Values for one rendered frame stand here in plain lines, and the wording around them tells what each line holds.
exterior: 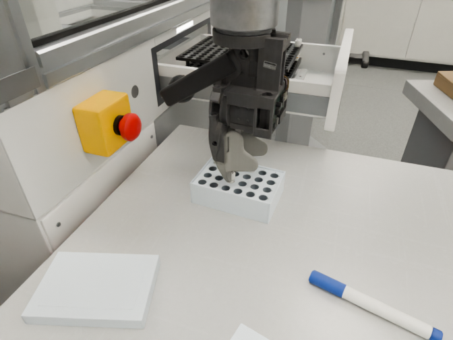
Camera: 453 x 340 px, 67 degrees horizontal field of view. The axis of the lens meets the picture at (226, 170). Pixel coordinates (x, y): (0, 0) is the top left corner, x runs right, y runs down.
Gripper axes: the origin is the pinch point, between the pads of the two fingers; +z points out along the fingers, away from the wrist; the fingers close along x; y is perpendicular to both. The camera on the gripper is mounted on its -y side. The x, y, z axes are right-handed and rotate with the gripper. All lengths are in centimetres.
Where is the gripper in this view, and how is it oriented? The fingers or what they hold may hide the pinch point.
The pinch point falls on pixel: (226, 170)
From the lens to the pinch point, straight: 50.4
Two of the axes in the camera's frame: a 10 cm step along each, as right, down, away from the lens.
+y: 9.2, 2.2, -3.1
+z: 0.0, 8.2, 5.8
